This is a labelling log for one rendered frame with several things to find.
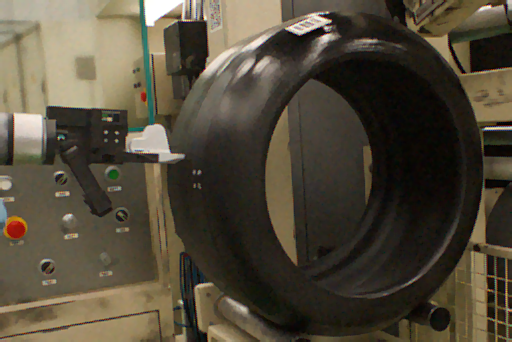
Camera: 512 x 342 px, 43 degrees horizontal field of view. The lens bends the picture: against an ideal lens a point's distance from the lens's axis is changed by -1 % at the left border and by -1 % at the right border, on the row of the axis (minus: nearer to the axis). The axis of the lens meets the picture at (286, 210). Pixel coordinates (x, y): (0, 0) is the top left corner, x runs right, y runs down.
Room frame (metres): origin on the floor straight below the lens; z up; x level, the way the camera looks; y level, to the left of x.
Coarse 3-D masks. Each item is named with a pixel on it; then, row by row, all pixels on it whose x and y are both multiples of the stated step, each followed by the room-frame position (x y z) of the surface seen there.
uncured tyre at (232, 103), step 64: (256, 64) 1.01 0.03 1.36; (320, 64) 1.03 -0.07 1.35; (384, 64) 1.31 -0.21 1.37; (448, 64) 1.18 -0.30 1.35; (192, 128) 1.05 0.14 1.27; (256, 128) 0.98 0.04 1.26; (384, 128) 1.39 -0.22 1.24; (448, 128) 1.27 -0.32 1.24; (192, 192) 1.02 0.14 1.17; (256, 192) 0.98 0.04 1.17; (384, 192) 1.39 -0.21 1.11; (448, 192) 1.28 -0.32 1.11; (192, 256) 1.14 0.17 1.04; (256, 256) 0.98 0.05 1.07; (384, 256) 1.35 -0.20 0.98; (448, 256) 1.13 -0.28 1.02; (320, 320) 1.03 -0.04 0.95; (384, 320) 1.08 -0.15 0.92
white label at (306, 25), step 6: (312, 18) 1.06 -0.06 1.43; (318, 18) 1.05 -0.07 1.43; (300, 24) 1.05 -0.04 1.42; (306, 24) 1.04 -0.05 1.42; (312, 24) 1.04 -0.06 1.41; (318, 24) 1.03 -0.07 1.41; (324, 24) 1.03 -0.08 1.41; (288, 30) 1.04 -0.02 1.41; (294, 30) 1.03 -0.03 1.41; (300, 30) 1.02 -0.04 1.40; (306, 30) 1.02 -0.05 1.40
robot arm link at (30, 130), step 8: (16, 120) 0.92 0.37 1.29; (24, 120) 0.93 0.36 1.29; (32, 120) 0.93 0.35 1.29; (40, 120) 0.94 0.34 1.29; (16, 128) 0.91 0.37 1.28; (24, 128) 0.92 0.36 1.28; (32, 128) 0.92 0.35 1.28; (40, 128) 0.93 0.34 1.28; (16, 136) 0.91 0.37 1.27; (24, 136) 0.91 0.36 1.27; (32, 136) 0.92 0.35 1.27; (40, 136) 0.92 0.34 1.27; (16, 144) 0.91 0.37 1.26; (24, 144) 0.91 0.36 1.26; (32, 144) 0.92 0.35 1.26; (40, 144) 0.92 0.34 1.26; (16, 152) 0.91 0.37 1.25; (24, 152) 0.92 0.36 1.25; (32, 152) 0.92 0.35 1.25; (40, 152) 0.93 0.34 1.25; (16, 160) 0.92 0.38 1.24; (24, 160) 0.93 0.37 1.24; (32, 160) 0.93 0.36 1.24; (40, 160) 0.93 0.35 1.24
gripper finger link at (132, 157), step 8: (120, 152) 0.97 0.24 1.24; (128, 152) 0.97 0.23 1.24; (136, 152) 0.98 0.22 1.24; (104, 160) 0.97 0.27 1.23; (112, 160) 0.97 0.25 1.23; (120, 160) 0.96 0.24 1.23; (128, 160) 0.97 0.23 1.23; (136, 160) 0.97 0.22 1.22; (144, 160) 0.98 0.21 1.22; (152, 160) 0.99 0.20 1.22
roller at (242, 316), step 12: (228, 300) 1.29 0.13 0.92; (228, 312) 1.26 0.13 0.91; (240, 312) 1.21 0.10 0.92; (252, 312) 1.19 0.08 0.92; (240, 324) 1.20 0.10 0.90; (252, 324) 1.15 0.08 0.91; (264, 324) 1.12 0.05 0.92; (276, 324) 1.10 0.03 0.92; (264, 336) 1.10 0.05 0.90; (276, 336) 1.06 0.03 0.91; (288, 336) 1.04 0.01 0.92; (300, 336) 1.03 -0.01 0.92
